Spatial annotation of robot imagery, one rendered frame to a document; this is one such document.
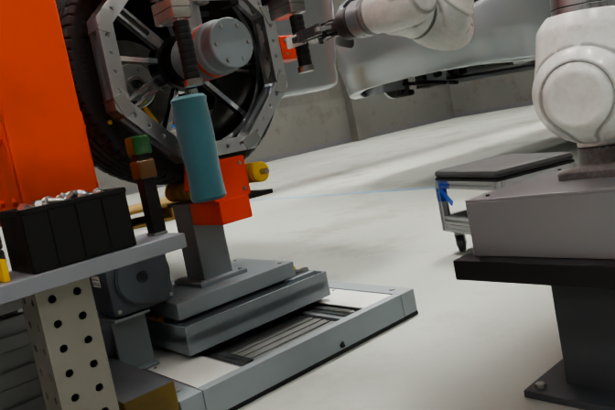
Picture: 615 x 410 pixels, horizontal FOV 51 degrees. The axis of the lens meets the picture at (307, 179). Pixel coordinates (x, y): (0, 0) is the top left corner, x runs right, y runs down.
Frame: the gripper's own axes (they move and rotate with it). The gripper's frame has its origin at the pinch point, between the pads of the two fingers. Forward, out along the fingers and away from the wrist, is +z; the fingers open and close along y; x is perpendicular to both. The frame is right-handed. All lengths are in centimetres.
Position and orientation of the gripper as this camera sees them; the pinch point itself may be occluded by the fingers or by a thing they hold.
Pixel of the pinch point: (301, 40)
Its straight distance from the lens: 168.2
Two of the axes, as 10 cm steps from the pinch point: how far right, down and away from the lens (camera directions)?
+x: -1.9, -9.8, -0.8
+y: 7.4, -2.0, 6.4
